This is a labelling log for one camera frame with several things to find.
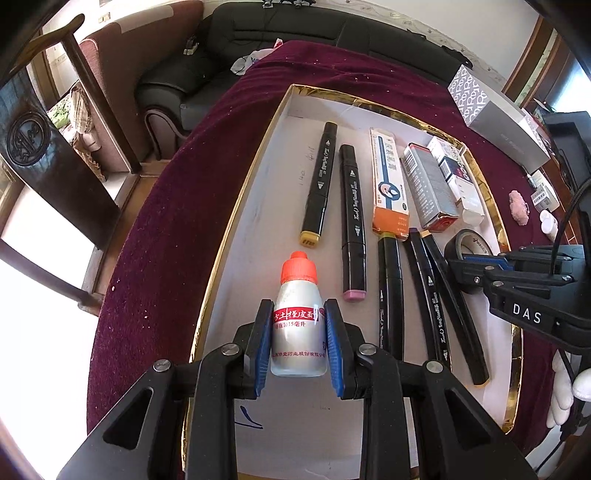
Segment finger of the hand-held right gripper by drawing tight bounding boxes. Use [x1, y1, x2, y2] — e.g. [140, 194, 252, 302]
[462, 252, 516, 274]
[445, 257, 493, 297]

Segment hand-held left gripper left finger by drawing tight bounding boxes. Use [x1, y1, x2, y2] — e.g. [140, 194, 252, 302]
[55, 299, 274, 480]

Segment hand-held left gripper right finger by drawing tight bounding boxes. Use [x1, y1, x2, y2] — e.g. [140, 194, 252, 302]
[324, 299, 539, 480]

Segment white bottle red cap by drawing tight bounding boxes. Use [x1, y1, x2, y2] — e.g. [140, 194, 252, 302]
[270, 250, 327, 379]

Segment gold-rimmed white tray box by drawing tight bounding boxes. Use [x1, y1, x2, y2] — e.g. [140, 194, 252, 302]
[181, 83, 525, 480]

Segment black marker yellow caps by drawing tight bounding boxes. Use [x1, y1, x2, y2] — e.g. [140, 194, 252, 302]
[299, 121, 339, 248]

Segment person's right hand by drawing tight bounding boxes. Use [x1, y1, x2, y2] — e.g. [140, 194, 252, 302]
[546, 353, 584, 430]

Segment black marker tan cap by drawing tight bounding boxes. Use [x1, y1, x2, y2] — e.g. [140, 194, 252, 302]
[419, 229, 491, 387]

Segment black tape roll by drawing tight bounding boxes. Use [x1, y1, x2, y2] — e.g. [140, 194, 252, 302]
[444, 228, 491, 269]

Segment black marker purple cap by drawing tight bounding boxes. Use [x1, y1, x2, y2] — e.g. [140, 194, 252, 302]
[403, 228, 452, 371]

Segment pink fluffy toy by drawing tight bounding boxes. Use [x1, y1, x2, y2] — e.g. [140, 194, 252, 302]
[508, 191, 533, 227]

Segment small white bottle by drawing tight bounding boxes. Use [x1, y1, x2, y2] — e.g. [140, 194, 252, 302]
[539, 210, 560, 242]

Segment black marker green cap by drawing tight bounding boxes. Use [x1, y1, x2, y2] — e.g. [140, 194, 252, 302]
[377, 233, 406, 365]

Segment small white box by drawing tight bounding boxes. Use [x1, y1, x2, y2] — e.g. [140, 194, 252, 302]
[529, 171, 560, 212]

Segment grey red box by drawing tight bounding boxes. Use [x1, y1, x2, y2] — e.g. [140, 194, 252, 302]
[401, 143, 461, 233]

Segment white red navy box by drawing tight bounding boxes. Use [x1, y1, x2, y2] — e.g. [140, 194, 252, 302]
[427, 136, 486, 225]

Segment orange white box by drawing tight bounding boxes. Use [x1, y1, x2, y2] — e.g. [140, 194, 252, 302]
[369, 128, 413, 234]

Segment black marker pink cap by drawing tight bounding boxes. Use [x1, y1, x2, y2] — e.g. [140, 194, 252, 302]
[339, 144, 369, 304]

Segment grey box patterned end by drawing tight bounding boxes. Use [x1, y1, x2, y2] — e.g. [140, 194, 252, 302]
[447, 65, 551, 172]

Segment dark red tablecloth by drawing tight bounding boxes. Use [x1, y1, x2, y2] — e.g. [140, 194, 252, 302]
[85, 39, 560, 459]

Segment patterned brown blanket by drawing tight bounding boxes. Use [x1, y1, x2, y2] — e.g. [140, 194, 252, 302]
[68, 85, 105, 170]

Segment dark carved wooden chair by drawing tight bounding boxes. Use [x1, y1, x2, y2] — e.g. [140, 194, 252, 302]
[0, 14, 140, 325]

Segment white plastic bag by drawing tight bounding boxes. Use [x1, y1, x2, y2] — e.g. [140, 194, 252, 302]
[229, 39, 284, 75]

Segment black leather sofa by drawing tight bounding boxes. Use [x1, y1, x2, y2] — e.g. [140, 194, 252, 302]
[136, 2, 472, 136]

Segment green cloth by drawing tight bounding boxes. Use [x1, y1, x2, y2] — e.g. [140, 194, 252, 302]
[48, 99, 75, 128]

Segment brown upholstered armchair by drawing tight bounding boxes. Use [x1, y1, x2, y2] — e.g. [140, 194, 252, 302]
[78, 0, 206, 172]

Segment black cable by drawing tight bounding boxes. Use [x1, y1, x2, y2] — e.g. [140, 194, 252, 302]
[549, 178, 591, 283]

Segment wooden door frame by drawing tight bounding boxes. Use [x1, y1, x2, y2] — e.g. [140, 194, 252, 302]
[502, 16, 574, 112]

